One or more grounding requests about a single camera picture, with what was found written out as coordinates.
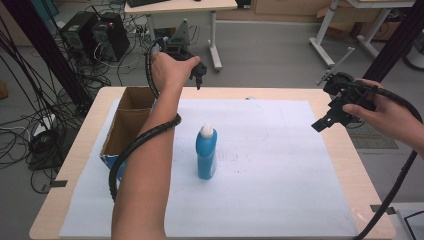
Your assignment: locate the white paper sheet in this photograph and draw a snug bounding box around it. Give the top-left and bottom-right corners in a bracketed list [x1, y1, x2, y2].
[58, 97, 360, 239]

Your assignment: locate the black corrugated left gripper cable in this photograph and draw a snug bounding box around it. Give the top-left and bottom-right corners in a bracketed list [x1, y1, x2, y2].
[108, 37, 183, 203]

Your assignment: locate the white power strip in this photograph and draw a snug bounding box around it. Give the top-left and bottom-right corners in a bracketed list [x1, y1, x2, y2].
[32, 113, 57, 138]

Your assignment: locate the wooden desk with white legs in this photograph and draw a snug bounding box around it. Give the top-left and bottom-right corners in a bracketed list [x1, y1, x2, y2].
[124, 0, 239, 72]

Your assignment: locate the black corrugated right gripper cable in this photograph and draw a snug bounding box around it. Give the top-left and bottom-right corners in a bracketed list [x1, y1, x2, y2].
[346, 80, 424, 240]

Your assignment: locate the white board with black cable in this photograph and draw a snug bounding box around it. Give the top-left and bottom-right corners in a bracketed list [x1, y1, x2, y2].
[388, 202, 424, 240]

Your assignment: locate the blue bottle with white cap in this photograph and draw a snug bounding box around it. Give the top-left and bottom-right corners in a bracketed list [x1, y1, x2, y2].
[195, 122, 219, 181]

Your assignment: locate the white-framed desk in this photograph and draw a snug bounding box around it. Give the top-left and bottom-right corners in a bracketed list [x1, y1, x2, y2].
[308, 0, 417, 69]

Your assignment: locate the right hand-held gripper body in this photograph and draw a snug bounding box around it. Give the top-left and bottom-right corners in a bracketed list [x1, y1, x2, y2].
[315, 46, 377, 128]

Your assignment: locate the tangle of black floor cables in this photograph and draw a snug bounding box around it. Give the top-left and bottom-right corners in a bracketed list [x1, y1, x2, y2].
[0, 13, 114, 195]

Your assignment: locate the person's right hand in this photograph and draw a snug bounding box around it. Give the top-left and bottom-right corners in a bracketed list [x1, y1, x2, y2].
[342, 78, 422, 148]

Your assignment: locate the cardboard box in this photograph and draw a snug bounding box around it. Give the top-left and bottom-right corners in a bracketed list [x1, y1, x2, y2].
[99, 86, 158, 183]

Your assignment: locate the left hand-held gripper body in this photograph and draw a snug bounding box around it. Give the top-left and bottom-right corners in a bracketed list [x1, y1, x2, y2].
[162, 19, 208, 81]

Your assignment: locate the black tape strip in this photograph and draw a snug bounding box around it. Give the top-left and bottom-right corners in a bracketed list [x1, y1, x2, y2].
[41, 179, 69, 193]
[369, 204, 397, 216]

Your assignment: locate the black keyboard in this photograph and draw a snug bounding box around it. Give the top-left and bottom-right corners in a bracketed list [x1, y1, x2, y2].
[126, 0, 172, 9]

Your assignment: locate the person's left hand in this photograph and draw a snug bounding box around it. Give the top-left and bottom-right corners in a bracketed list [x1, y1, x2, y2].
[150, 52, 201, 95]

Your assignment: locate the black computer tower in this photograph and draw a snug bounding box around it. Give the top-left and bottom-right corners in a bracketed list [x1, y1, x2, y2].
[91, 12, 131, 63]
[59, 11, 100, 58]

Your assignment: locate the black metal frame post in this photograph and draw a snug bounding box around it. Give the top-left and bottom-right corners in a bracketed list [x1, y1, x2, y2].
[1, 0, 94, 113]
[362, 0, 424, 83]

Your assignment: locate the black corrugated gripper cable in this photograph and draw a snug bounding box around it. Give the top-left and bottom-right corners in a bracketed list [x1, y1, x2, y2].
[346, 80, 424, 240]
[108, 37, 183, 203]

